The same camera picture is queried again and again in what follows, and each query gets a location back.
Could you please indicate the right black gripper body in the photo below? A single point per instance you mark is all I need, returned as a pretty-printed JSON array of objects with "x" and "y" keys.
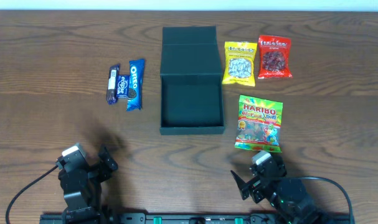
[{"x": 257, "y": 182}]

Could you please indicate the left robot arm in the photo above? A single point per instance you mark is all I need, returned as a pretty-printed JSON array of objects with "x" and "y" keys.
[{"x": 81, "y": 184}]

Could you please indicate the blue Oreo cookie pack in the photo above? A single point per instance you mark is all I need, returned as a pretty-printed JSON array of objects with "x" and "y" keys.
[{"x": 136, "y": 82}]

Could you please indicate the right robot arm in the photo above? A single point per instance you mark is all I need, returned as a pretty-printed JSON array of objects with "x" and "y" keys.
[{"x": 287, "y": 196}]

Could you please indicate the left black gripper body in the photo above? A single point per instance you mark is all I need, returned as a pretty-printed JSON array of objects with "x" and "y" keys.
[{"x": 95, "y": 171}]

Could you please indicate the Haribo worms candy bag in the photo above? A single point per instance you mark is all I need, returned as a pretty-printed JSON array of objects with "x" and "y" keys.
[{"x": 259, "y": 124}]

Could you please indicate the red candy bag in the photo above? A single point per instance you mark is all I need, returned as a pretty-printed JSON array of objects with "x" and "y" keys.
[{"x": 274, "y": 57}]

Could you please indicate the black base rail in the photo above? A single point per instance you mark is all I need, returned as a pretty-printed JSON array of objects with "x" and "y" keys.
[{"x": 141, "y": 218}]

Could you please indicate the blue Eclipse mint pack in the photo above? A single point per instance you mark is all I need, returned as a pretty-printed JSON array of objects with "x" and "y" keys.
[{"x": 123, "y": 82}]

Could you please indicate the yellow candy bag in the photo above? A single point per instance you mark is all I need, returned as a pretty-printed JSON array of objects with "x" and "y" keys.
[{"x": 239, "y": 63}]

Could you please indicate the dark purple snack bar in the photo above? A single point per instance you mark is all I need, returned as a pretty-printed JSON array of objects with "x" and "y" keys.
[{"x": 111, "y": 97}]

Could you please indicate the dark green lidded box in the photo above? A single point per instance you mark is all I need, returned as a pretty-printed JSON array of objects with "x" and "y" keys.
[{"x": 191, "y": 82}]

